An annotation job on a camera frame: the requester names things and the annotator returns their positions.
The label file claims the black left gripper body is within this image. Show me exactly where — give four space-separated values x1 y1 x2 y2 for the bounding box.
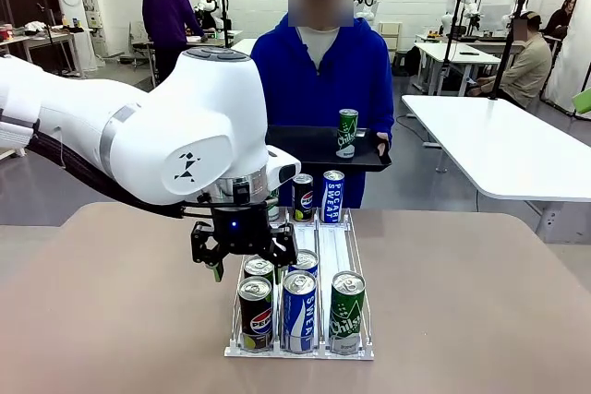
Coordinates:
209 202 274 257

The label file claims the black plastic serving tray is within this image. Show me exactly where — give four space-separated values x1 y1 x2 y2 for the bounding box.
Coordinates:
265 125 393 173

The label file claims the person's left forearm blue sleeve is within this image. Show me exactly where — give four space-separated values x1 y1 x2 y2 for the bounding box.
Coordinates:
371 89 395 137

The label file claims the seated person in beige jacket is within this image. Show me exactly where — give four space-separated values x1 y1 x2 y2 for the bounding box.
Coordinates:
469 10 553 109

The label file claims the seated person in black top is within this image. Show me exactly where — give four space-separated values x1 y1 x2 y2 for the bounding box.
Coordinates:
543 0 579 41

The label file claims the person in blue hoodie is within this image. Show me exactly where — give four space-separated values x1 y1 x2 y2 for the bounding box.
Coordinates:
251 13 395 209

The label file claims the person in purple hoodie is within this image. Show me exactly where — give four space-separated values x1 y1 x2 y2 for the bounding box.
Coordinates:
141 0 205 87

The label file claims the blue Pocari Sweat can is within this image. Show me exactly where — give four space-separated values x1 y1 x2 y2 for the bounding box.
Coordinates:
287 249 320 278
321 170 346 224
282 269 319 353

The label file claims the green can, middle left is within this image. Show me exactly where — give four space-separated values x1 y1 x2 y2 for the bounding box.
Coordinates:
243 255 276 285

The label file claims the white hanging backdrop cloth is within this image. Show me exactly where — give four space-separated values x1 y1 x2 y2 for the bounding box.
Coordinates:
539 0 591 119

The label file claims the black Pepsi can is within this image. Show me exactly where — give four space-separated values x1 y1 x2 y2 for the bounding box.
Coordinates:
291 173 315 222
236 275 274 352

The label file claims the large white table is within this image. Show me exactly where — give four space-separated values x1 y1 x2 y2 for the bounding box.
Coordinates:
401 94 591 244

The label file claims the black slanted tripod pole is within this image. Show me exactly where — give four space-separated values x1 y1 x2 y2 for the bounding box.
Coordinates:
488 0 531 101

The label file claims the white background desk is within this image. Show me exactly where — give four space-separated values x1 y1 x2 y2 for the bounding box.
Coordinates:
412 40 502 96

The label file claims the white background robot on desk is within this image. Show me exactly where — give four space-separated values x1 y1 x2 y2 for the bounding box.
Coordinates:
440 0 482 41

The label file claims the white drawer cabinet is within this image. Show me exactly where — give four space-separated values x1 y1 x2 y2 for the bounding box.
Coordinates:
379 20 404 52

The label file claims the white and black background robot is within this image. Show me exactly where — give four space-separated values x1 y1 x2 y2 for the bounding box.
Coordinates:
193 0 233 31

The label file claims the black microphone tripod stand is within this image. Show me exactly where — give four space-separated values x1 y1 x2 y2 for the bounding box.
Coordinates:
36 2 64 76

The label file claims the white wire can dispenser rack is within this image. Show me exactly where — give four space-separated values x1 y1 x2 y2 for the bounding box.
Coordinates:
224 207 376 361

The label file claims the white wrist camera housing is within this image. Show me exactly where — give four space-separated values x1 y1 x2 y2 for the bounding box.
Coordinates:
266 145 303 188

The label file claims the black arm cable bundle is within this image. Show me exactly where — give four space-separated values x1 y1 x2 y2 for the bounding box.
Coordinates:
25 129 200 221

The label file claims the black camera pole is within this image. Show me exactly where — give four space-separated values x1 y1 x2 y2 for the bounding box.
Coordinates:
441 0 464 96

